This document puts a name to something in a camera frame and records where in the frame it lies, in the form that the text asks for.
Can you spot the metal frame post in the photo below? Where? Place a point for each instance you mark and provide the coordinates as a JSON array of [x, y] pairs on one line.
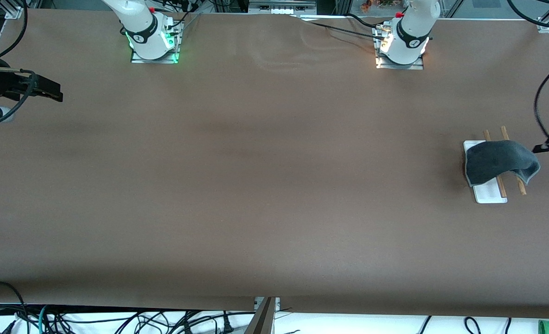
[[263, 320]]

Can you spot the wooden chopsticks pair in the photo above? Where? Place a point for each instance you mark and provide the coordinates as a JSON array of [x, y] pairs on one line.
[[490, 195]]

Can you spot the brown table cover sheet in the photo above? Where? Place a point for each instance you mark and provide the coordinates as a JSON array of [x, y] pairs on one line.
[[274, 232]]

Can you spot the pink and grey towel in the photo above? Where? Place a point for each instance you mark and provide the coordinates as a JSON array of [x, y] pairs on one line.
[[497, 160]]

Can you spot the aluminium frame corner bracket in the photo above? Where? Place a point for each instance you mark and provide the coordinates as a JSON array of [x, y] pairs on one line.
[[15, 12], [545, 25]]

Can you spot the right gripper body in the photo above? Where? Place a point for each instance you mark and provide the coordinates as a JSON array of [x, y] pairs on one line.
[[1, 83]]

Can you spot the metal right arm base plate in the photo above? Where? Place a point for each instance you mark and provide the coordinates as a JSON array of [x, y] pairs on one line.
[[163, 59]]

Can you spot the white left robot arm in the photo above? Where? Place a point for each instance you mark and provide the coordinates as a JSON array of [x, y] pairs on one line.
[[409, 32]]

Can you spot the white power strip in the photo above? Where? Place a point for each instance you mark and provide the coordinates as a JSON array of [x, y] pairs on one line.
[[281, 5]]

